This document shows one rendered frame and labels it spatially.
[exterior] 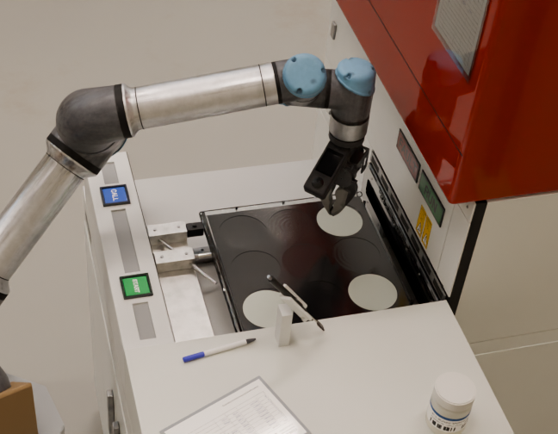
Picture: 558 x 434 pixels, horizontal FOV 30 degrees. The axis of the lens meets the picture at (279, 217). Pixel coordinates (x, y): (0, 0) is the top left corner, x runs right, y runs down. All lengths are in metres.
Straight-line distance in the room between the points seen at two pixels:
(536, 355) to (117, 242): 0.92
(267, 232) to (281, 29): 2.33
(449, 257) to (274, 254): 0.38
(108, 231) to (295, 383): 0.52
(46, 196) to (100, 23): 2.54
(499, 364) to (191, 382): 0.73
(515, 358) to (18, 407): 1.04
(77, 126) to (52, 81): 2.29
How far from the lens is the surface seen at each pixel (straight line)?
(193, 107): 1.84
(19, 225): 2.00
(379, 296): 2.14
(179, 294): 2.13
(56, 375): 3.13
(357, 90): 1.97
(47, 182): 1.99
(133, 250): 2.11
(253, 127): 3.95
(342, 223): 2.28
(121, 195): 2.21
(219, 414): 1.84
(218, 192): 2.44
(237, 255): 2.18
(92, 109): 1.85
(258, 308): 2.08
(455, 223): 1.99
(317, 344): 1.95
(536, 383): 2.43
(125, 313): 1.99
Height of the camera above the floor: 2.45
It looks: 43 degrees down
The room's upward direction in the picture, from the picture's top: 6 degrees clockwise
